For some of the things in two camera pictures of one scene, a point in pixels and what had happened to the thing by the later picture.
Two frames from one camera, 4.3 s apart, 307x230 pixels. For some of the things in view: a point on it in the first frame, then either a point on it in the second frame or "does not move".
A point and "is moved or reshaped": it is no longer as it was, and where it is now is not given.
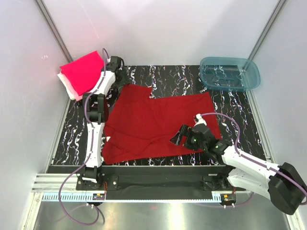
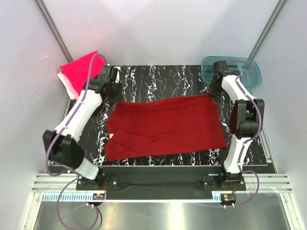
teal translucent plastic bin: x=230 y=73 does not move
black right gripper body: x=191 y=142 → x=214 y=89
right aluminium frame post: x=280 y=5 does not move
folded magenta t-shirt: x=84 y=72 does not move
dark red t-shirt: x=138 y=127 is moved or reshaped
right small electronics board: x=231 y=198 does not move
